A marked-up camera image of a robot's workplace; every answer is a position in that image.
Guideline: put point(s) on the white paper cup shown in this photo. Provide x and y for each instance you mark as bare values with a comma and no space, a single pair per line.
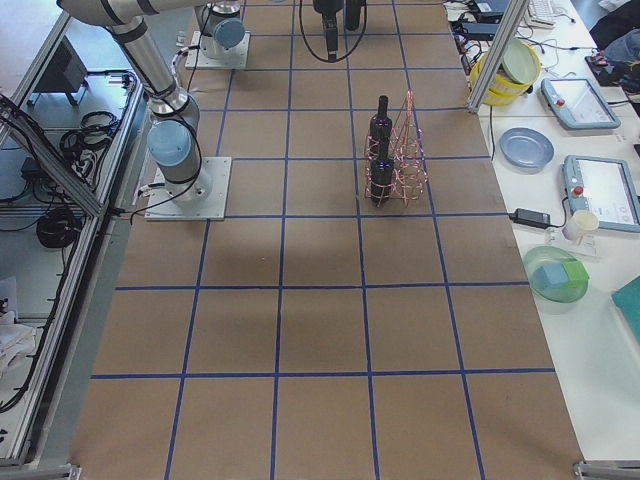
581,223

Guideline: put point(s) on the blue plate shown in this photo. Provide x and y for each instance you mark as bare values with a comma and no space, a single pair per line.
526,148

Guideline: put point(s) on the teach pendant tablet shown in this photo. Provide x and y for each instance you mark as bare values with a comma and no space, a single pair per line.
578,104
604,187

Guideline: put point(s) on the dark bottle in basket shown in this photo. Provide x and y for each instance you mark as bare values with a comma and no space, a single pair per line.
380,126
381,172

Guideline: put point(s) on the black power adapter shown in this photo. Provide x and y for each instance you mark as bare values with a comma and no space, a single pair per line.
530,218

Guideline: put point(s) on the aluminium frame post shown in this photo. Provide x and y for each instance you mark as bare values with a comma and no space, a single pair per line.
506,31

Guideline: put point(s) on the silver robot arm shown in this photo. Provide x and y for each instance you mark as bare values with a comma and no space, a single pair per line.
221,26
195,186

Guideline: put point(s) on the copper wire wine basket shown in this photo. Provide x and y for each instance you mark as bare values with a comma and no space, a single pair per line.
406,150

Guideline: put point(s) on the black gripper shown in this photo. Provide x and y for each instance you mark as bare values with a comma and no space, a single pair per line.
325,6

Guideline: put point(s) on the light green plate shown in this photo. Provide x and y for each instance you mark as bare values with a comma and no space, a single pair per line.
518,63

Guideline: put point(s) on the yellow round containers stack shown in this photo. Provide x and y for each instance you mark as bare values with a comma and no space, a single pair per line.
503,90

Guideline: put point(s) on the green bowl with blocks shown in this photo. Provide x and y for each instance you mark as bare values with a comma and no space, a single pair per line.
555,274

